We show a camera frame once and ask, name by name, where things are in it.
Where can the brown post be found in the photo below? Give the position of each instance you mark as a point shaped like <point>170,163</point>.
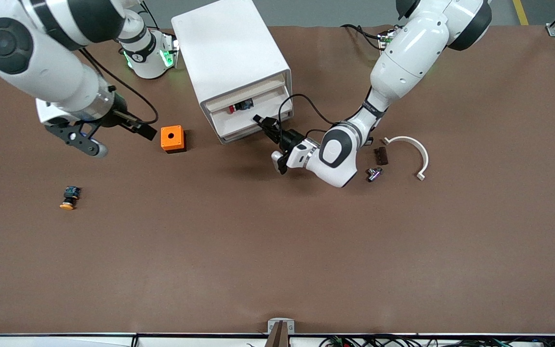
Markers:
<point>280,337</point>

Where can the white curved plastic bracket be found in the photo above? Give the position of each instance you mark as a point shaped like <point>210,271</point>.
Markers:
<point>422,152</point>

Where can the yellow cap push button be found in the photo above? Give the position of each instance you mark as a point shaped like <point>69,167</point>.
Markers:
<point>68,205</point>

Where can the silver metal fitting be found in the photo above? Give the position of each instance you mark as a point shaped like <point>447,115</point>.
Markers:
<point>375,174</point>

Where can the red cap push button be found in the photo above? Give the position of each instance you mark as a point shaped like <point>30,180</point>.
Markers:
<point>232,109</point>

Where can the dark brown small block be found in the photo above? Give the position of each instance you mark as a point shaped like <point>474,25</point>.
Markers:
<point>381,156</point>

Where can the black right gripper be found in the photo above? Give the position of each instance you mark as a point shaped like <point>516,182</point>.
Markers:
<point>119,113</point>

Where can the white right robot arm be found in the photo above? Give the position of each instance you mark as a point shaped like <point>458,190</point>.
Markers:
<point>41,62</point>

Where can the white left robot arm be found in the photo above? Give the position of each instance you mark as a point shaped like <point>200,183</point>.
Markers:
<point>403,62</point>

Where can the grey metal edge bracket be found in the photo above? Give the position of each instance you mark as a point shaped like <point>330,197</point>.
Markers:
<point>272,324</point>

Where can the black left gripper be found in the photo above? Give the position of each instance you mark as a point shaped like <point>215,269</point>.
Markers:
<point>289,139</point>

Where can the orange box with round hole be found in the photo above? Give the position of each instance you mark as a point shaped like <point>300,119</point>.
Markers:
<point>171,137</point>

